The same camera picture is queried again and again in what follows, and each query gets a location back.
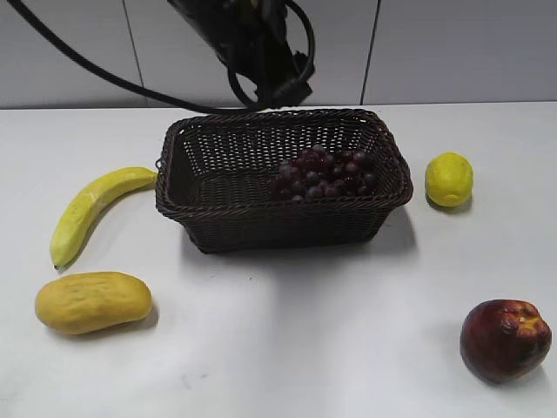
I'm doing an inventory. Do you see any purple grape bunch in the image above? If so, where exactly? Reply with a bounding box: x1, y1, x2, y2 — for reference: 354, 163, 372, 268
267, 145, 378, 202

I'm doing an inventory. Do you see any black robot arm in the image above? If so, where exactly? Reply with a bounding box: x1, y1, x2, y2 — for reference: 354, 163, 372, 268
170, 0, 316, 111

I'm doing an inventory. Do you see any dark brown wicker basket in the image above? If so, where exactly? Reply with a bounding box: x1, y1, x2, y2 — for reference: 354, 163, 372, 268
156, 109, 413, 253

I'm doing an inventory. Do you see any yellow lemon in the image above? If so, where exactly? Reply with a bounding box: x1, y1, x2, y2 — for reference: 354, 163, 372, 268
425, 152, 473, 208

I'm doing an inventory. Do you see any yellow banana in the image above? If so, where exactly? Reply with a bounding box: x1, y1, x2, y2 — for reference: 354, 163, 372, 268
50, 167, 158, 269

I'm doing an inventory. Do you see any yellow mango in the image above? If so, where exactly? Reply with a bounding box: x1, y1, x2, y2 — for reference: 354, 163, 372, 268
35, 272, 153, 335

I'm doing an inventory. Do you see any red apple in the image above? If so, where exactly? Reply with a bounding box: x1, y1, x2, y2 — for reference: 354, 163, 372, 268
460, 299, 552, 384

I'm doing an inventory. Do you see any thick black cable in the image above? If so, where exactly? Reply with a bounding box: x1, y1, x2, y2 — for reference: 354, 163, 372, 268
8, 0, 262, 115

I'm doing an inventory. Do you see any thin black looped cable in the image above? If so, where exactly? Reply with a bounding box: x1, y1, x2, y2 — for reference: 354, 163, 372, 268
227, 0, 317, 110

